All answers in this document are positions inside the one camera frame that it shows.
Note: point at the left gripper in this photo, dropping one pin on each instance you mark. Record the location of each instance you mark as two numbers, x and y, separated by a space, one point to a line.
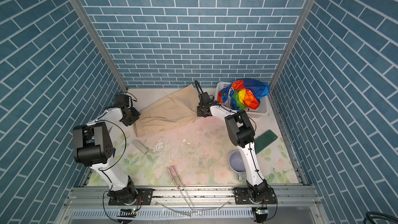
136 113

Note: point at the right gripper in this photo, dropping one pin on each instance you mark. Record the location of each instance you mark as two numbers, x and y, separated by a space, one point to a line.
198 112

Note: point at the beige shorts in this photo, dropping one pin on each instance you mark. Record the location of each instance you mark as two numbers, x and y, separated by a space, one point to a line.
173 111

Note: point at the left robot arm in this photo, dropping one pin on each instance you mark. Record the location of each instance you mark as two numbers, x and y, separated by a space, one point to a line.
93 146

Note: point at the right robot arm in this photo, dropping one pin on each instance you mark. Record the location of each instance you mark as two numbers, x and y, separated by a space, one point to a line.
242 135

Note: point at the rainbow coloured shorts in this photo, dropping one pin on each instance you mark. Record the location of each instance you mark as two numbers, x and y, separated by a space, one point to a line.
245 94

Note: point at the white plastic basket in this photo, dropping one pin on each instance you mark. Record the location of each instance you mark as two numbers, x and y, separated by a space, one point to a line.
263 109

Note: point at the clear plastic tube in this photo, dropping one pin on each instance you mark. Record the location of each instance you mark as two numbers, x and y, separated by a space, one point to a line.
140 146

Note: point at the lavender mug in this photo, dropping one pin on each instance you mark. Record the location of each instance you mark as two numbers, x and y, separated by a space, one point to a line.
237 165

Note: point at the pink chopstick pair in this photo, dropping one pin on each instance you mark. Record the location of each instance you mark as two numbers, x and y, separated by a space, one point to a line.
180 187

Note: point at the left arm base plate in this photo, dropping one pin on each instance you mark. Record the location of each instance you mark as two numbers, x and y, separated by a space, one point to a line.
141 196

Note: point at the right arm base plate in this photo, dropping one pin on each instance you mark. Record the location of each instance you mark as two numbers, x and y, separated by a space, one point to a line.
245 195

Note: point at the aluminium front rail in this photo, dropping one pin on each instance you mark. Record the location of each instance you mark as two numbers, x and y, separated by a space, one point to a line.
192 197

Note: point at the white cable duct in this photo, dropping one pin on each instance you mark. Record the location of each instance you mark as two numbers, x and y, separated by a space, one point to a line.
161 214

